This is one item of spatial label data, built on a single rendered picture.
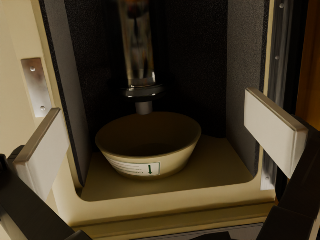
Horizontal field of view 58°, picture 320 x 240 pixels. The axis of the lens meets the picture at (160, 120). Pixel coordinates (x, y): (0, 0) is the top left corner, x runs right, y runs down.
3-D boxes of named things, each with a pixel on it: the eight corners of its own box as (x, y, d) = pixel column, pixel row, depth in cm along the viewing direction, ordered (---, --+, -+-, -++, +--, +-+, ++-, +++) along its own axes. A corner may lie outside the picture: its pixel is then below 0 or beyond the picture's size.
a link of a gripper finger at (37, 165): (42, 210, 15) (27, 212, 15) (70, 144, 21) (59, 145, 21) (26, 160, 13) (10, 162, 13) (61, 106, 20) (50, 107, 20)
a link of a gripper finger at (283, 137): (295, 130, 14) (310, 128, 14) (244, 86, 20) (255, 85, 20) (288, 181, 15) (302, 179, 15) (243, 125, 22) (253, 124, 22)
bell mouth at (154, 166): (190, 106, 57) (191, 132, 59) (100, 116, 56) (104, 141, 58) (214, 150, 41) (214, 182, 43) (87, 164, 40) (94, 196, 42)
